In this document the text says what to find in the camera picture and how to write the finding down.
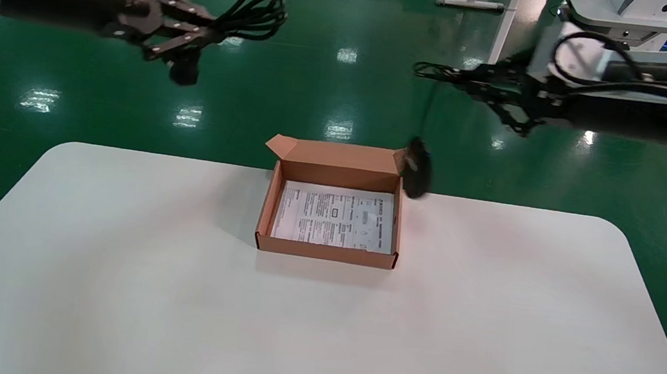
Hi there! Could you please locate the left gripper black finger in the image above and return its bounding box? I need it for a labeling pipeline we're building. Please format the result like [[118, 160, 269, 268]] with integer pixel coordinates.
[[142, 0, 219, 25], [141, 22, 227, 72]]

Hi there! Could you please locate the black corded computer mouse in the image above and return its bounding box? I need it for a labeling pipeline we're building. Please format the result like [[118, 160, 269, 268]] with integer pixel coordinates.
[[399, 60, 466, 204]]

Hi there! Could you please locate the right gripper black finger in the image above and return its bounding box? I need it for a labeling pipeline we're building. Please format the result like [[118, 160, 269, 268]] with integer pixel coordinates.
[[458, 54, 550, 94], [469, 84, 562, 141]]

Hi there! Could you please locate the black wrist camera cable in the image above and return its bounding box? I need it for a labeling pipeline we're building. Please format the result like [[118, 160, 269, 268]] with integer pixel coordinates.
[[547, 27, 667, 100]]

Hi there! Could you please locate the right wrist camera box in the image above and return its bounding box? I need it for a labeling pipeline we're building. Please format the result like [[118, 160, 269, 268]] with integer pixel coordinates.
[[596, 42, 667, 88]]

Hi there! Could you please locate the black power cable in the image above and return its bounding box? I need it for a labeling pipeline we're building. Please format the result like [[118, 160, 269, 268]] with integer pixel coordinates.
[[167, 0, 290, 97]]

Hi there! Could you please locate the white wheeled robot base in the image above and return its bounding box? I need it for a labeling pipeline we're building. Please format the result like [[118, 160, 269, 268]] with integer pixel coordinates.
[[530, 0, 667, 94]]

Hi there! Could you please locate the printed paper sheet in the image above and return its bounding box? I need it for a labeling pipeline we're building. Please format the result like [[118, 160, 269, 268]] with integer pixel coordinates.
[[269, 179, 399, 256]]

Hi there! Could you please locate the brown cardboard box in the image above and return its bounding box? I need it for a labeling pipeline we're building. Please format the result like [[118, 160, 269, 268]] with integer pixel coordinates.
[[252, 132, 411, 272]]

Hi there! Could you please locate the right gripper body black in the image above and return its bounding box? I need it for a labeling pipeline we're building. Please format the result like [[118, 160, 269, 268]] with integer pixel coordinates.
[[536, 87, 667, 147]]

